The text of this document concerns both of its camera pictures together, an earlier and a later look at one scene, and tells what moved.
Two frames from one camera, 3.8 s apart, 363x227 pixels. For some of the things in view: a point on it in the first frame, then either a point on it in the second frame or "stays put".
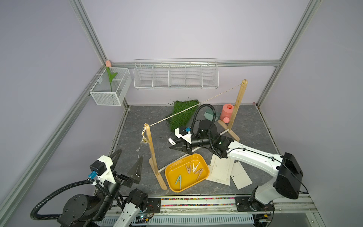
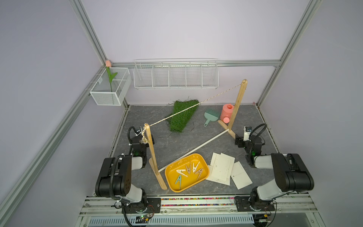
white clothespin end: (194, 168) stays put
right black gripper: (182, 146) to (239, 141)
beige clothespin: (200, 171) stays put
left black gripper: (134, 176) to (131, 138)
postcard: (239, 176) stays put
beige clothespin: (188, 169) stays put
